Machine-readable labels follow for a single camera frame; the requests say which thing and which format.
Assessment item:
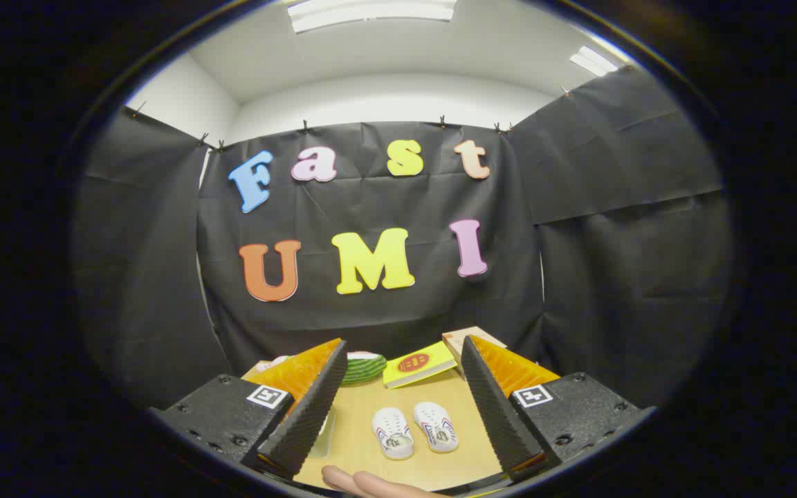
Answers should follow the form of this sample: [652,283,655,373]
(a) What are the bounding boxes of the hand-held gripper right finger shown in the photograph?
[461,335,655,481]

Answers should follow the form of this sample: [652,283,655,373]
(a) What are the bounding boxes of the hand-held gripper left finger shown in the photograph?
[149,338,348,479]

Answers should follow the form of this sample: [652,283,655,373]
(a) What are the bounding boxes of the cream fabric storage box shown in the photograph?
[311,405,337,458]

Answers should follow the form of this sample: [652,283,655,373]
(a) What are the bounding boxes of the white canvas shoe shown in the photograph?
[413,401,460,454]
[372,407,415,461]

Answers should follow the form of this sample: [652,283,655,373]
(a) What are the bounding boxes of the watermelon slice plush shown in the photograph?
[341,351,388,386]

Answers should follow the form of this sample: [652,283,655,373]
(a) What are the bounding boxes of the tan cover book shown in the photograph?
[441,326,508,380]

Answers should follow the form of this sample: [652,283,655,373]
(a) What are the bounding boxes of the yellow book with red circle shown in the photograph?
[383,341,458,389]

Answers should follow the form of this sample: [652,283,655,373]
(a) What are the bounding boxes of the black backdrop cloth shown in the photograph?
[73,66,735,409]

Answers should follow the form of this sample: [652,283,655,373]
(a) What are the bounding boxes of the long ceiling light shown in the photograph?
[286,0,457,34]

